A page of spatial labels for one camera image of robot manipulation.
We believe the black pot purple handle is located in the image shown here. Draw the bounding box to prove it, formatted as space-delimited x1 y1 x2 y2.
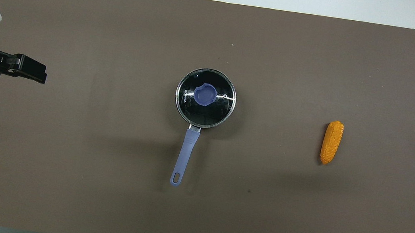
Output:
164 64 240 193

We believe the brown table mat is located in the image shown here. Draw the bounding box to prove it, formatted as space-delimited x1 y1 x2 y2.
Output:
0 0 415 233

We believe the orange corn cob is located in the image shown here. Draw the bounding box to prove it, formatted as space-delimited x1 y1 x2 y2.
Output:
319 119 345 167

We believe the glass lid purple knob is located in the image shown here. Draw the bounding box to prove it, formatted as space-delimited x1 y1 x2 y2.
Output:
172 65 240 132

